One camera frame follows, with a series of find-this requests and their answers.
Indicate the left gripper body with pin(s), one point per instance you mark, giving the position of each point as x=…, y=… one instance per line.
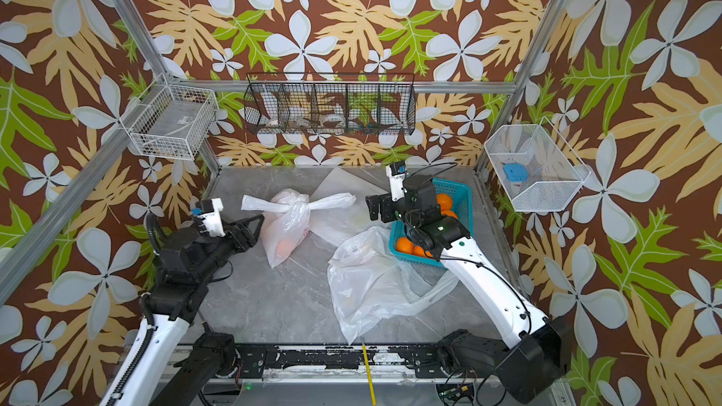
x=239, y=245

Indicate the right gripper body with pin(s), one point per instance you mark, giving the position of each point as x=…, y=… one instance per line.
x=394, y=211

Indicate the printed white plastic bag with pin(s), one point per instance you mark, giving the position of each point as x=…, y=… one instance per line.
x=287, y=219

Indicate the teal plastic basket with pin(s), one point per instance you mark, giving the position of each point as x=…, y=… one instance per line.
x=442, y=231

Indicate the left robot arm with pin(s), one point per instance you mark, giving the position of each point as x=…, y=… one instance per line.
x=186, y=261

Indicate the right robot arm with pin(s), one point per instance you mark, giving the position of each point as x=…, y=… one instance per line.
x=532, y=350

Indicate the orange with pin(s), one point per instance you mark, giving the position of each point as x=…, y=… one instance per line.
x=445, y=202
x=450, y=213
x=418, y=251
x=405, y=246

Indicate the flat white plastic bag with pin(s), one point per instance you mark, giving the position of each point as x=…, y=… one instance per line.
x=338, y=225

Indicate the blue object in basket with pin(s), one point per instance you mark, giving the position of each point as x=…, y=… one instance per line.
x=515, y=173

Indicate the yellow stick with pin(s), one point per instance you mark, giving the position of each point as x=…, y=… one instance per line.
x=368, y=375

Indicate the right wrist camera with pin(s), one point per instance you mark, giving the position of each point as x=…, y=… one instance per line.
x=396, y=173

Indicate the white wire basket right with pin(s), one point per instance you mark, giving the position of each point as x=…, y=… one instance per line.
x=556, y=172

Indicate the white wire basket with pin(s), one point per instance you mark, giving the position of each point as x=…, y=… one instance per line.
x=556, y=172
x=171, y=120

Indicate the black wire basket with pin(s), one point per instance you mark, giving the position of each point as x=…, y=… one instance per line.
x=333, y=103

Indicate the white wire basket left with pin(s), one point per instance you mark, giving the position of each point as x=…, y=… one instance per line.
x=171, y=120

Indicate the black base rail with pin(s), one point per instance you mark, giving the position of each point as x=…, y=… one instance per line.
x=416, y=361

